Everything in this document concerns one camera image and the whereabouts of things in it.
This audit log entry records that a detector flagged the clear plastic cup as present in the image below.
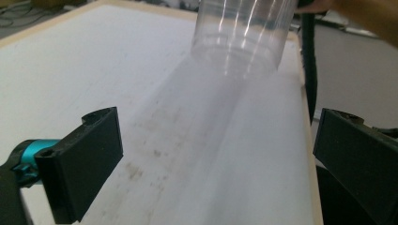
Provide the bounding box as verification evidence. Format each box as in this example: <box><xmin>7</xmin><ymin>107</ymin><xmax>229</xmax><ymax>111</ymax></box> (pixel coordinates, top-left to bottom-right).
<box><xmin>190</xmin><ymin>0</ymin><xmax>299</xmax><ymax>80</ymax></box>

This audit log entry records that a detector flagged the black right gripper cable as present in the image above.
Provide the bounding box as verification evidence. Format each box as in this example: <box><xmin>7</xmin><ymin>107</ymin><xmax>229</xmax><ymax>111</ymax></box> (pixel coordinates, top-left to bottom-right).
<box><xmin>297</xmin><ymin>0</ymin><xmax>319</xmax><ymax>125</ymax></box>

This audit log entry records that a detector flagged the white foam mat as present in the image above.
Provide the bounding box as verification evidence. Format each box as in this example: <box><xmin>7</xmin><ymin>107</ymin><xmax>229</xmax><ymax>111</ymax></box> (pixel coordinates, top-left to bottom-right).
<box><xmin>0</xmin><ymin>4</ymin><xmax>315</xmax><ymax>225</ymax></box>

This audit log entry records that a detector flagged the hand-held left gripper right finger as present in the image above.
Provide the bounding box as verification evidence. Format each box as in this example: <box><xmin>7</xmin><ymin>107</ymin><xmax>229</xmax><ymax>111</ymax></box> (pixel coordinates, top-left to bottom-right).
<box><xmin>313</xmin><ymin>107</ymin><xmax>398</xmax><ymax>225</ymax></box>

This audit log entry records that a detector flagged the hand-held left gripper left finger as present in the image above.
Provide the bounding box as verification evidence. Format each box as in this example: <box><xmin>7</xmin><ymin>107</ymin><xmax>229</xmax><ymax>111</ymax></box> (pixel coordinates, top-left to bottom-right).
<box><xmin>34</xmin><ymin>106</ymin><xmax>125</xmax><ymax>225</ymax></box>

